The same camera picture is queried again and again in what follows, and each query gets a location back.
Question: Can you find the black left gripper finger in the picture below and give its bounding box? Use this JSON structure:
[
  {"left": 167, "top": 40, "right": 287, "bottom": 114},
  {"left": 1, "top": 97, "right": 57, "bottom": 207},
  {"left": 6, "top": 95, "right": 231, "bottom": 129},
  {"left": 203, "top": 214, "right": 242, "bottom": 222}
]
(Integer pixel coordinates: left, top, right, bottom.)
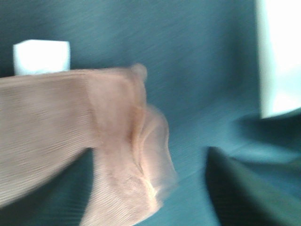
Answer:
[{"left": 205, "top": 147, "right": 301, "bottom": 226}]

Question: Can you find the brown microfibre towel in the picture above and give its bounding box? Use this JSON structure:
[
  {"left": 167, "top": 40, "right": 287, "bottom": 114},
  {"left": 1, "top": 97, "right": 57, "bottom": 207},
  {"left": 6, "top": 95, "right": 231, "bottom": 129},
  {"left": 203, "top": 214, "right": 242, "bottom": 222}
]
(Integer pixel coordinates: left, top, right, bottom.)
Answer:
[{"left": 0, "top": 64, "right": 176, "bottom": 226}]

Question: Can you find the white box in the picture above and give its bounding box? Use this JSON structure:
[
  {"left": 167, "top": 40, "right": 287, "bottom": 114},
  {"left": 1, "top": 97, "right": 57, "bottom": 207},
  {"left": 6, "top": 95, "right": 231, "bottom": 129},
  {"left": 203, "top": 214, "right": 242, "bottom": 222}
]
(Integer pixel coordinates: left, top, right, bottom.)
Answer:
[{"left": 255, "top": 0, "right": 301, "bottom": 118}]

